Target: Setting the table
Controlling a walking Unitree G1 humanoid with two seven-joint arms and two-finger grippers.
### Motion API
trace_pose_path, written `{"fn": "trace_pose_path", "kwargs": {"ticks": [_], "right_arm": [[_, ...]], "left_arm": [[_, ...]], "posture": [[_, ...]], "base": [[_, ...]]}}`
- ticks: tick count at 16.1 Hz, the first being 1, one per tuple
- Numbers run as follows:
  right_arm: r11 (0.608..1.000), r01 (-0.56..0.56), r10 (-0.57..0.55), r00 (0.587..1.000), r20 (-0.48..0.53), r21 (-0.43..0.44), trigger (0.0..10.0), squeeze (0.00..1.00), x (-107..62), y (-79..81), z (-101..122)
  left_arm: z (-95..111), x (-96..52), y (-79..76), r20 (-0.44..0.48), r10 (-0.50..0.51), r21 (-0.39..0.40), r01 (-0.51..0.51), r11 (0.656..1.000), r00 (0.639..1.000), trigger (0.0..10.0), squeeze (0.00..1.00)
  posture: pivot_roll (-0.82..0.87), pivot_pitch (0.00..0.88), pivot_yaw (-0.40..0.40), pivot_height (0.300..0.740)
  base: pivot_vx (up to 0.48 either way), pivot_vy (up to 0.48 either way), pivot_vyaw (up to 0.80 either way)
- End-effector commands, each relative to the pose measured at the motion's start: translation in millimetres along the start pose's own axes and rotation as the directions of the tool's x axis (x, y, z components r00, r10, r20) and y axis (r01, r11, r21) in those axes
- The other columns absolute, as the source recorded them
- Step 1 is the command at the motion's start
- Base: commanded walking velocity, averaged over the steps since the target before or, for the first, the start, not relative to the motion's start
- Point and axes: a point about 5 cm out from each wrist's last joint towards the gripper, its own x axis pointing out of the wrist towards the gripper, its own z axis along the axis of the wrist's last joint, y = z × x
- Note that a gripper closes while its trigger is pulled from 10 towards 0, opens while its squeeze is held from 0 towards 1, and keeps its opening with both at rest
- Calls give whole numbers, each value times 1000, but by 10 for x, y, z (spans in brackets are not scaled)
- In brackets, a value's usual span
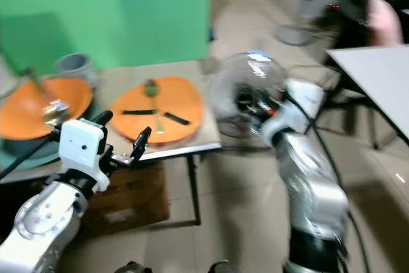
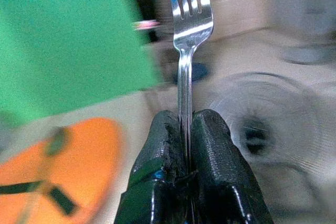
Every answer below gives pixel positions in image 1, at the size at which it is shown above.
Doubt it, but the black chopstick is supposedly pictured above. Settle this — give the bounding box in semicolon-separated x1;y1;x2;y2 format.
163;112;192;127
121;109;157;116

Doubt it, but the brown cardboard box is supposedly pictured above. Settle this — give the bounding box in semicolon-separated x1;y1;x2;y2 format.
83;161;170;235

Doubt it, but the golden metal ladle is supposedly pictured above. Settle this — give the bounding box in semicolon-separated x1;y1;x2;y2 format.
22;68;71;127

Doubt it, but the golden metal spoon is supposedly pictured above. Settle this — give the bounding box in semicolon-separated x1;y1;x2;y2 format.
144;79;165;133

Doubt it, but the orange plate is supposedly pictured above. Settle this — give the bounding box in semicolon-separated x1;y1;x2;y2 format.
109;76;205;146

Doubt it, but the grey cup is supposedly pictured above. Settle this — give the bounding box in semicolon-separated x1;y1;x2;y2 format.
54;52;96;85

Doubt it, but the wooden table with black legs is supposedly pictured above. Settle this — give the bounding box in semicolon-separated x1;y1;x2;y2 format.
0;61;224;229

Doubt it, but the round grey stand base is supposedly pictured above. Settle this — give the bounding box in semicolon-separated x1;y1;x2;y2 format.
274;24;317;47

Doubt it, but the orange bowl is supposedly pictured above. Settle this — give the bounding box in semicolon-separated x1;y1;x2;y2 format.
0;78;95;141

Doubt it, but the teal plate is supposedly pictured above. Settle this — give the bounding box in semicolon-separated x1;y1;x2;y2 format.
0;110;96;171

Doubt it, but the green backdrop screen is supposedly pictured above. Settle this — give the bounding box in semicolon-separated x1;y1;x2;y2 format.
0;0;212;72

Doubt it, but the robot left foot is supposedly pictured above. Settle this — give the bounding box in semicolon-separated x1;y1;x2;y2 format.
114;260;154;273

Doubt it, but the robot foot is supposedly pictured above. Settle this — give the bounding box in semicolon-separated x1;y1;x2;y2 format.
114;260;154;273
208;260;240;273

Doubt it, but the white table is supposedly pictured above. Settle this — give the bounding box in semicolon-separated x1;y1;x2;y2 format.
326;45;409;146

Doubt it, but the black device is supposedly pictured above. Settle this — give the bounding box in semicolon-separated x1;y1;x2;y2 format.
336;0;378;31

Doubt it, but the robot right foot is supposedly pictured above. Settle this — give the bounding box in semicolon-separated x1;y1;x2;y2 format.
208;260;240;273

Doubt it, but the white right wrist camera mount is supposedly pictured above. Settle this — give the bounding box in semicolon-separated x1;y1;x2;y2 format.
260;79;325;147

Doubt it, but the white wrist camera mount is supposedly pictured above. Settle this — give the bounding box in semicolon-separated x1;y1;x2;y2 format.
58;120;109;192
260;79;325;147

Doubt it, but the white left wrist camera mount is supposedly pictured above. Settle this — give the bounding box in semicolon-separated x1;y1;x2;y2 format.
58;120;109;192

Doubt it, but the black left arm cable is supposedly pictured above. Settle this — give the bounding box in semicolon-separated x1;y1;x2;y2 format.
0;131;63;181

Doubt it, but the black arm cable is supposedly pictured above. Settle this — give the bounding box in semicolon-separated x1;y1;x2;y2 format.
284;91;371;273
0;131;63;181

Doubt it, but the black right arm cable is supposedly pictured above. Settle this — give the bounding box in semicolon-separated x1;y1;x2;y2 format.
284;91;371;273

